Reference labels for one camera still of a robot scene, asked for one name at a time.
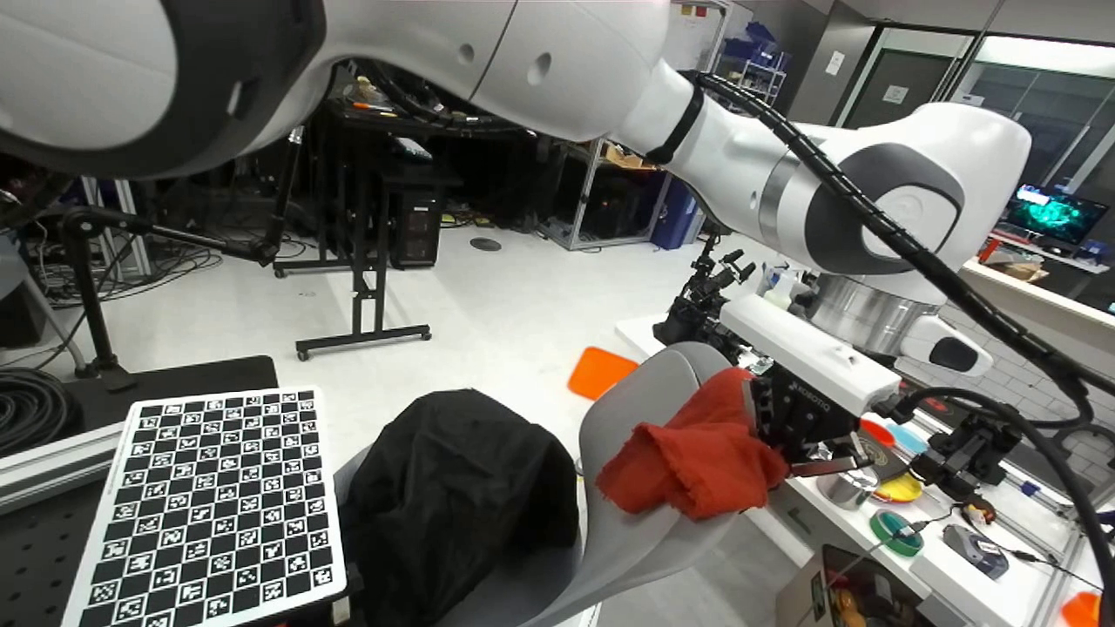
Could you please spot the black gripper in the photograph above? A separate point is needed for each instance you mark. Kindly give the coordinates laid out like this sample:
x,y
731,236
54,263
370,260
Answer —
x,y
807,424

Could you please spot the orange towel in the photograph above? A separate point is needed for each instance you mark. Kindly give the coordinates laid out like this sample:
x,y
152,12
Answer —
x,y
698,459

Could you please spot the black fabric bag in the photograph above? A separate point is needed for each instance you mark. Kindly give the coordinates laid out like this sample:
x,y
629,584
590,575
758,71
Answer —
x,y
454,499

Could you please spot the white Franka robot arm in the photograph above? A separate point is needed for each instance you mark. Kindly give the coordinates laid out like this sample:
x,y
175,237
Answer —
x,y
525,56

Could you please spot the yellow bowl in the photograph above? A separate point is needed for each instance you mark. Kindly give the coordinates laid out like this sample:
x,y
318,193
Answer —
x,y
900,488

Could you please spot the green tape roll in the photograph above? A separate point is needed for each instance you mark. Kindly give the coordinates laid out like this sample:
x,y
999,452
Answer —
x,y
894,534

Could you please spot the black mechanical device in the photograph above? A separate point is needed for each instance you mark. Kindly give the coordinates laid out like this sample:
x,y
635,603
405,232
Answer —
x,y
968,454

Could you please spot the grey office chair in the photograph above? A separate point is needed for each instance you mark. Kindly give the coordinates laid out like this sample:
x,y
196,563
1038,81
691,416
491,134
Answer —
x,y
646,386

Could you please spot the cardboard box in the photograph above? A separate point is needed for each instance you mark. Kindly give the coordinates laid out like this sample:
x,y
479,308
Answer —
x,y
859,595

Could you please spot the grey handheld device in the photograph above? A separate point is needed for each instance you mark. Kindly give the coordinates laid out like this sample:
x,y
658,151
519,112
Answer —
x,y
972,547

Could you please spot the orange plastic lid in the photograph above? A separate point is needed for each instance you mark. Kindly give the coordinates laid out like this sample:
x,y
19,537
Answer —
x,y
601,369

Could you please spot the blue bin stack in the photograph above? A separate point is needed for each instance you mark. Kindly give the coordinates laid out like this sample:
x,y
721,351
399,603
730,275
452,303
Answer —
x,y
676,221

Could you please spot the white pegboard panel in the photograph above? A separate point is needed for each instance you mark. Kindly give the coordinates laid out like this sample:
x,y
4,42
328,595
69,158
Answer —
x,y
1046,335

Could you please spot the white desk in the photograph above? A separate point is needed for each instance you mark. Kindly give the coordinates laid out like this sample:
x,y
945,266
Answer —
x,y
1010,586

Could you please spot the monitor with teal screen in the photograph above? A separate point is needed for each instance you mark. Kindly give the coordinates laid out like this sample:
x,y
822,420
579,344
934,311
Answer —
x,y
1049,215

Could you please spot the orange ball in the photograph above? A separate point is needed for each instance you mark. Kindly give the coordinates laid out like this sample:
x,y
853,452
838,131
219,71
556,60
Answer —
x,y
1082,611

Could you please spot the grey door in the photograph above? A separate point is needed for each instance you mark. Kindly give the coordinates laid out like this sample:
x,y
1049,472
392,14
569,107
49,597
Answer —
x,y
894,81

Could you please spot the black case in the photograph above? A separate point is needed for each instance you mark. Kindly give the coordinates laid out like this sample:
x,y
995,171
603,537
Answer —
x,y
416,227

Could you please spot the black white calibration checkerboard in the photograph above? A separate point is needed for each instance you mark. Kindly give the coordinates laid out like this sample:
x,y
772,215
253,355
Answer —
x,y
210,509

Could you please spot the black camera rig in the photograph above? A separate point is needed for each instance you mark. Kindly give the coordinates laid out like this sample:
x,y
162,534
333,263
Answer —
x,y
698,301

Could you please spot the black camera stand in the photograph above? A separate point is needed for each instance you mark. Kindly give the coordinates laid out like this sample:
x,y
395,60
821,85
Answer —
x,y
88,301

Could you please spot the aluminium rail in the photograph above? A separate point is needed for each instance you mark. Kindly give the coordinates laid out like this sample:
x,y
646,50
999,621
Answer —
x,y
54,463

